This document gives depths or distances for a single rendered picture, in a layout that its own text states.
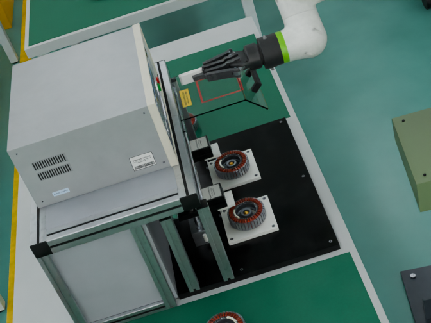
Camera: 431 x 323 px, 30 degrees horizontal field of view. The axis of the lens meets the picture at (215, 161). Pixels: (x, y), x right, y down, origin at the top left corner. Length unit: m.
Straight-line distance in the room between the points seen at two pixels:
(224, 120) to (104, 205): 0.88
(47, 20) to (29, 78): 1.65
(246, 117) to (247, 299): 0.83
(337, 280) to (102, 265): 0.63
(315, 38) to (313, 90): 1.91
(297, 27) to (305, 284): 0.71
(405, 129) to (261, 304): 0.70
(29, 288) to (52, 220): 0.46
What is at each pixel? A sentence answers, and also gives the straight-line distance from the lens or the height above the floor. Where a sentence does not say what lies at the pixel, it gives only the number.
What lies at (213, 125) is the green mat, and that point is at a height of 0.75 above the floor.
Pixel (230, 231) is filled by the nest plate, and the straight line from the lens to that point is 2.36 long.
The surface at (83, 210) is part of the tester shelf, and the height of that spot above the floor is 1.11.
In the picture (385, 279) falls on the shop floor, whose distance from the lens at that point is 3.17.
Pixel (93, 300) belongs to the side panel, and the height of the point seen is 0.85.
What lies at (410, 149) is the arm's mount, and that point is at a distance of 2.39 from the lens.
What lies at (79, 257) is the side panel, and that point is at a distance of 2.13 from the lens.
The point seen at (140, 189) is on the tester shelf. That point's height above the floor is 1.11.
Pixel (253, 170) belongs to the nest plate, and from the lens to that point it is 2.54.
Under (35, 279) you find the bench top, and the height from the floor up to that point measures 0.75.
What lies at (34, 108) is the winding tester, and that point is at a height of 1.32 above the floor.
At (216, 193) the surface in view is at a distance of 2.29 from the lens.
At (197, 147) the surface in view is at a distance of 2.47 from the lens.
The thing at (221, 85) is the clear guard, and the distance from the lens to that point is 2.44.
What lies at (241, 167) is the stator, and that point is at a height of 0.82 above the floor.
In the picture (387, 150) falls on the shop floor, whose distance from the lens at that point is 3.71.
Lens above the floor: 2.39
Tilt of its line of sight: 38 degrees down
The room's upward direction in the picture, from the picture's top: 19 degrees counter-clockwise
